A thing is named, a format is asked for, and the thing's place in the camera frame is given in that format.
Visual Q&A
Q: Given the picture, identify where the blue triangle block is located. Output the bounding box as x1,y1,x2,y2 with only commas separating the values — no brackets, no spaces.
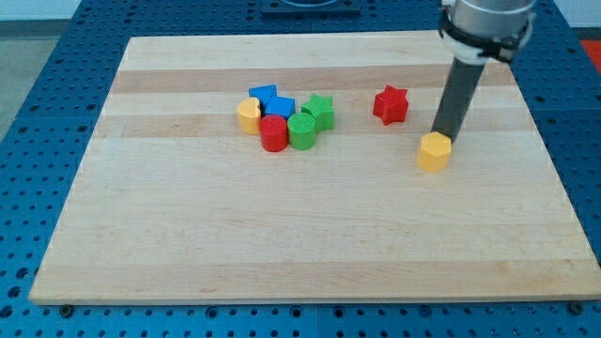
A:
248,84,277,110

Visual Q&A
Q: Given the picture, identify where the yellow hexagon block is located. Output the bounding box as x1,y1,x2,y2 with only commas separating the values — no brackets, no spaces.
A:
417,131,452,173

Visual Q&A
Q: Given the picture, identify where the yellow heart block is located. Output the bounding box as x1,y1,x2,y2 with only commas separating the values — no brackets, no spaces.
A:
237,98,262,135

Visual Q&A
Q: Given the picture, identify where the green star block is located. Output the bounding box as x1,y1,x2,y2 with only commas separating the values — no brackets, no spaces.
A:
301,93,334,131

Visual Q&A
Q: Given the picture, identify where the wooden board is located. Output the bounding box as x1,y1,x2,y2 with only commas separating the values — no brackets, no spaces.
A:
29,31,600,305

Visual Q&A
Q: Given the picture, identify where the red cylinder block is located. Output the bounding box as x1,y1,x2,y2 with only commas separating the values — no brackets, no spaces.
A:
259,115,288,152

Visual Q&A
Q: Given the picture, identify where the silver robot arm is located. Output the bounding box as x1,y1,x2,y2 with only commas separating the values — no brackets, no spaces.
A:
439,0,536,66

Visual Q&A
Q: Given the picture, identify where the green cylinder block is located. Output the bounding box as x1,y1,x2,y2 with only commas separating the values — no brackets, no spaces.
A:
287,113,316,150

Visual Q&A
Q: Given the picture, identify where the blue cube block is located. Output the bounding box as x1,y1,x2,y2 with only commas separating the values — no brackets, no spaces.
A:
265,96,296,119

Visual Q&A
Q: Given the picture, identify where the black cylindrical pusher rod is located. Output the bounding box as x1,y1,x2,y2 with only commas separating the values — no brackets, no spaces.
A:
431,58,485,143

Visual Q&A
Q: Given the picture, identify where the red star block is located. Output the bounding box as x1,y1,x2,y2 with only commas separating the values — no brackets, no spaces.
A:
372,84,409,126

